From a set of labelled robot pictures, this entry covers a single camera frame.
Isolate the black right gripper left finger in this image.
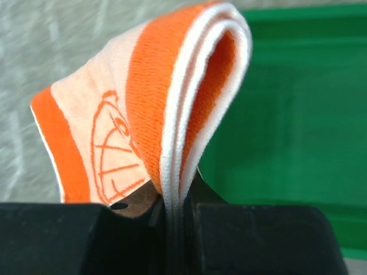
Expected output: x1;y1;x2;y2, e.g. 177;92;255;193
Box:
1;182;164;274

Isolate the green plastic tray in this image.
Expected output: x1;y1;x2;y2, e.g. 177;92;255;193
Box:
199;3;366;260

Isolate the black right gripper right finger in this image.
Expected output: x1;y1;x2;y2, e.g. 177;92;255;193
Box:
185;173;348;275

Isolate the orange Doraemon towel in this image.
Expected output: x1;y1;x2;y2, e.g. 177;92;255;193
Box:
31;2;252;215

